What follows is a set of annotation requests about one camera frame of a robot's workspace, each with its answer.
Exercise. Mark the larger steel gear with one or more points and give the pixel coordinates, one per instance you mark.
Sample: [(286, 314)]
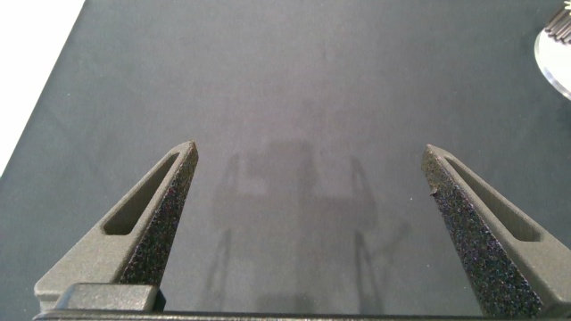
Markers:
[(563, 24)]

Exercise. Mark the round white plate with pins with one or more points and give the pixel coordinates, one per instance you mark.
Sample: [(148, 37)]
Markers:
[(553, 62)]

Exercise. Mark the dark mat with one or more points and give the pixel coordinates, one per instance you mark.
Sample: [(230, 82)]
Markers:
[(294, 89)]

